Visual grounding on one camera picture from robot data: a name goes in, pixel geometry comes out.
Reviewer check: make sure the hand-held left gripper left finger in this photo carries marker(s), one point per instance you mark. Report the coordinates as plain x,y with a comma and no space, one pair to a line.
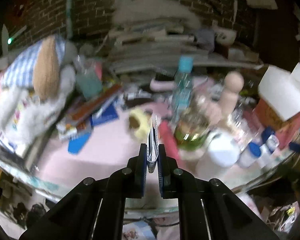
141,180

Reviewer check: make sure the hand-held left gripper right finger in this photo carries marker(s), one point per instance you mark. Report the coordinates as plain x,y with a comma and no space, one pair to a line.
161,177

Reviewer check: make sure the white blue small packet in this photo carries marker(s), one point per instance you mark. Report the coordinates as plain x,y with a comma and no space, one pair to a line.
152,142

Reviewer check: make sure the wooden peg doll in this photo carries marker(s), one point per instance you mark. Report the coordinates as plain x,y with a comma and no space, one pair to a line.
231,85

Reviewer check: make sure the pink cartoon gift bag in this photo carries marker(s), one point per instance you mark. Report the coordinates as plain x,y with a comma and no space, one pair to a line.
277,90

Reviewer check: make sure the long pink box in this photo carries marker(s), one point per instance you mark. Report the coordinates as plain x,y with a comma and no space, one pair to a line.
168,140

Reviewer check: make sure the yellow tape roll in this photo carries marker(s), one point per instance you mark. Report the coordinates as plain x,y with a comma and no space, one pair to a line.
140,127

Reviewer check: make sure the clear plastic wrapped packet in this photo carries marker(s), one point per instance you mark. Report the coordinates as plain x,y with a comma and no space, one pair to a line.
192,130

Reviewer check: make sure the white plastic jar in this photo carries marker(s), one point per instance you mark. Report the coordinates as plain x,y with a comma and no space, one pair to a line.
222,150

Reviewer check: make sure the blue notebook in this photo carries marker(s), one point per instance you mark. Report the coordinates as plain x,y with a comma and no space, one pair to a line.
106,115

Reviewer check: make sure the pink fuzzy plush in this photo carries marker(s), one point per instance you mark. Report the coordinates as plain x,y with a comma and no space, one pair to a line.
213,111

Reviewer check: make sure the clear bottle with blue cap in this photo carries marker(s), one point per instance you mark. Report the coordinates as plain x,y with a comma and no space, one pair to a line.
181,92

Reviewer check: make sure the white bottle with blue cap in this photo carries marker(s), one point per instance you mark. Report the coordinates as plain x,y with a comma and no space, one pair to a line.
250,155
271,140

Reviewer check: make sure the pink hairbrush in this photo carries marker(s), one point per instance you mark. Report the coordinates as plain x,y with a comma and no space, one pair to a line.
162,85

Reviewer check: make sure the small clear bottle teal liquid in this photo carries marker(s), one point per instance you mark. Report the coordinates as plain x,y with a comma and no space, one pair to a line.
88,82

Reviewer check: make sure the stack of books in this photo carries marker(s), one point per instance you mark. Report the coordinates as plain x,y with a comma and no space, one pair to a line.
152,47

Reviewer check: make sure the white shelf board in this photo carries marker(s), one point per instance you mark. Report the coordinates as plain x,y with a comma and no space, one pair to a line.
227,63

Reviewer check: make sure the purple cloth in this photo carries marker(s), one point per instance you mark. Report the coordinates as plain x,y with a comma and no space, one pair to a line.
205,38

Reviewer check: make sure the striped blue plush toy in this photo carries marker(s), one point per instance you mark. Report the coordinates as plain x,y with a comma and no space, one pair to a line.
45,62

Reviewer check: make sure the white panda bowl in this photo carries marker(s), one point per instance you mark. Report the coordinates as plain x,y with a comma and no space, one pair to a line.
225,36

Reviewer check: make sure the white device with green light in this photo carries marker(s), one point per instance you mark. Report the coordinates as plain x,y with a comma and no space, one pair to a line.
6,40

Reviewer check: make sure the grey wall pipe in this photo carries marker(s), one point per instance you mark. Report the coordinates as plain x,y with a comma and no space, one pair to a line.
70,10

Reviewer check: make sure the red wall ornament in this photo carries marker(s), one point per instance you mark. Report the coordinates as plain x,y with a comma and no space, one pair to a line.
20,10

